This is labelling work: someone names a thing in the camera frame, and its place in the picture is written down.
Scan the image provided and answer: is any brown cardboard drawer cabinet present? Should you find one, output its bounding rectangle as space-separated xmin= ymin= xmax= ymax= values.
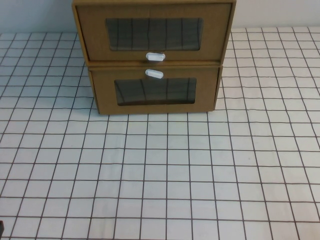
xmin=71 ymin=0 xmax=237 ymax=63

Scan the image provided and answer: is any white grid tablecloth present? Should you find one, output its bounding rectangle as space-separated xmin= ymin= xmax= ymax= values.
xmin=0 ymin=24 xmax=320 ymax=240

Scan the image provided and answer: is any white handle narrow-rim box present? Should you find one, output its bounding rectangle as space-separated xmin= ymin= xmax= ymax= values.
xmin=144 ymin=68 xmax=164 ymax=80

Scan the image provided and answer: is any white handle wide-rim box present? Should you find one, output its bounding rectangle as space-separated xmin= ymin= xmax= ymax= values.
xmin=144 ymin=51 xmax=167 ymax=63

